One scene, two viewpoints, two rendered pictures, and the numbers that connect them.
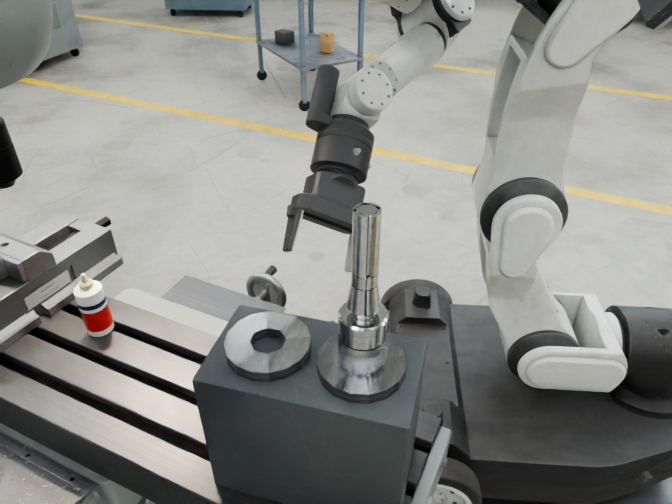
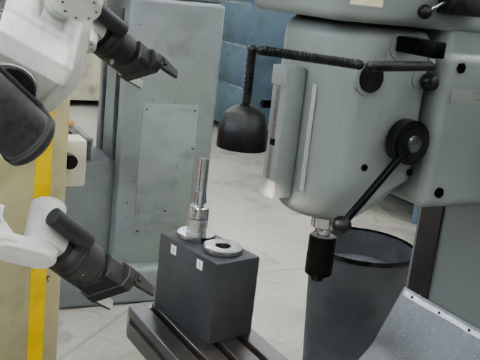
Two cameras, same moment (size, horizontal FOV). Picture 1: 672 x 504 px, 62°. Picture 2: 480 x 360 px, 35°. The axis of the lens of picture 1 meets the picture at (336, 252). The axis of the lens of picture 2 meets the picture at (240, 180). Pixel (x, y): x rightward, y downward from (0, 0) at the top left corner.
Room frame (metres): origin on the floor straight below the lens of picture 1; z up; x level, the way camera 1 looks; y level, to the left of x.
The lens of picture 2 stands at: (1.73, 0.98, 1.66)
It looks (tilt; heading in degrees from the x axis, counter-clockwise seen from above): 14 degrees down; 214
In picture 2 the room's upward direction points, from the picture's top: 6 degrees clockwise
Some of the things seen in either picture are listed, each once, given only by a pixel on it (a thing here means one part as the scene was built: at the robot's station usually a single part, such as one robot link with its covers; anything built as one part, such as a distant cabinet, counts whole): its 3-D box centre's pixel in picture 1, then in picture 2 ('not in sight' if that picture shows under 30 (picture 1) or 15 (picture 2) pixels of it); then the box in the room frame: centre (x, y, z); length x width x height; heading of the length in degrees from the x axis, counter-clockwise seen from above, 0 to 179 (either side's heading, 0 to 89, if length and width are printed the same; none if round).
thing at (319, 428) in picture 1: (315, 412); (205, 279); (0.40, 0.02, 1.00); 0.22 x 0.12 x 0.20; 75
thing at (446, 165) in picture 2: not in sight; (428, 118); (0.43, 0.49, 1.47); 0.24 x 0.19 x 0.26; 65
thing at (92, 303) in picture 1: (92, 302); not in sight; (0.64, 0.37, 0.96); 0.04 x 0.04 x 0.11
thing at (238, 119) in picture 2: not in sight; (243, 126); (0.85, 0.38, 1.47); 0.07 x 0.07 x 0.06
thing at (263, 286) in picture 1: (258, 300); not in sight; (1.06, 0.19, 0.60); 0.16 x 0.12 x 0.12; 155
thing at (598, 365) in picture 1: (560, 339); not in sight; (0.84, -0.47, 0.68); 0.21 x 0.20 x 0.13; 86
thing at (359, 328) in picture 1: (363, 316); (198, 208); (0.39, -0.03, 1.16); 0.05 x 0.05 x 0.01
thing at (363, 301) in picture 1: (365, 264); (201, 182); (0.39, -0.03, 1.22); 0.03 x 0.03 x 0.11
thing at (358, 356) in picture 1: (362, 340); (197, 221); (0.39, -0.03, 1.13); 0.05 x 0.05 x 0.05
